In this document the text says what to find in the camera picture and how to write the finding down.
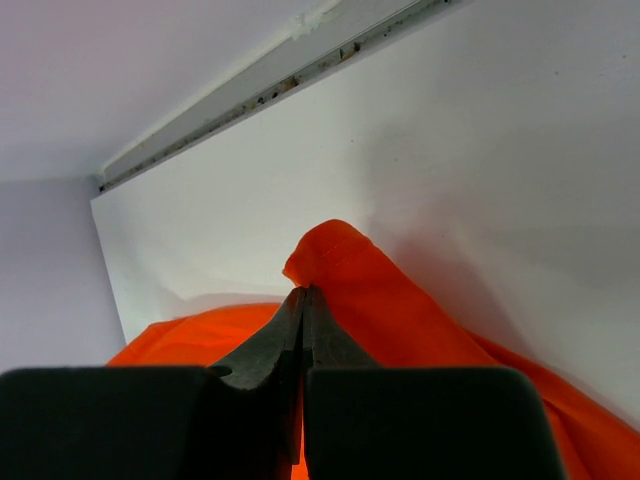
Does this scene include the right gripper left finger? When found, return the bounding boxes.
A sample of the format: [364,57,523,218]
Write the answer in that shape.
[211,287,306,465]

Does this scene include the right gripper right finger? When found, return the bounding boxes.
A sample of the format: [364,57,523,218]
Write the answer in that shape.
[301,286,379,369]

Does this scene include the orange t shirt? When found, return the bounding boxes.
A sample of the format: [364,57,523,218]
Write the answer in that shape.
[109,220,639,479]

